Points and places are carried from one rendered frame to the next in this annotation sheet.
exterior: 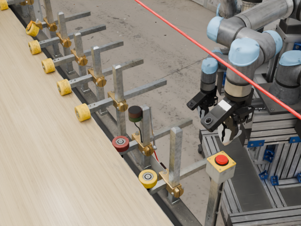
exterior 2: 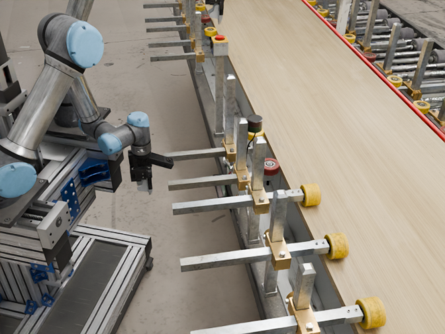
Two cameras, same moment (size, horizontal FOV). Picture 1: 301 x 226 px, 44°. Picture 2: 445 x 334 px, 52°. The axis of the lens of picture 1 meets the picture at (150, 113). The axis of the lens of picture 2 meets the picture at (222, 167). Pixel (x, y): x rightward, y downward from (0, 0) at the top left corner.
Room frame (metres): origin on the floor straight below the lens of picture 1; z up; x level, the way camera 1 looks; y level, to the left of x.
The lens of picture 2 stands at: (2.72, 0.47, 2.01)
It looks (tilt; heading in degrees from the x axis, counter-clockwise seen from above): 37 degrees down; 200
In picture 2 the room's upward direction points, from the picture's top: 1 degrees clockwise
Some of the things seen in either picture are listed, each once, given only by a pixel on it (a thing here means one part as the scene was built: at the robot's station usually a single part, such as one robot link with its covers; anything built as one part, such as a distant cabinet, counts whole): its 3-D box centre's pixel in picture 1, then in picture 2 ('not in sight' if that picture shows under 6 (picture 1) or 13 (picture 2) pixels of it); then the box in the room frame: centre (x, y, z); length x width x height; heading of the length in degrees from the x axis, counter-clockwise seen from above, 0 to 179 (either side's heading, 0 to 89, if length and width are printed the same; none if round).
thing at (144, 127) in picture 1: (144, 144); (240, 169); (1.29, 0.03, 0.86); 0.03 x 0.03 x 0.48; 31
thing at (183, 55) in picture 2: not in sight; (185, 56); (0.30, -0.67, 0.84); 0.43 x 0.03 x 0.04; 121
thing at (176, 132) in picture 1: (174, 169); (229, 124); (1.07, -0.10, 0.93); 0.03 x 0.03 x 0.48; 31
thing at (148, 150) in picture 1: (142, 144); (242, 175); (1.30, 0.04, 0.85); 0.13 x 0.06 x 0.05; 31
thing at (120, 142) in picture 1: (121, 149); (268, 173); (1.26, 0.14, 0.85); 0.08 x 0.08 x 0.11
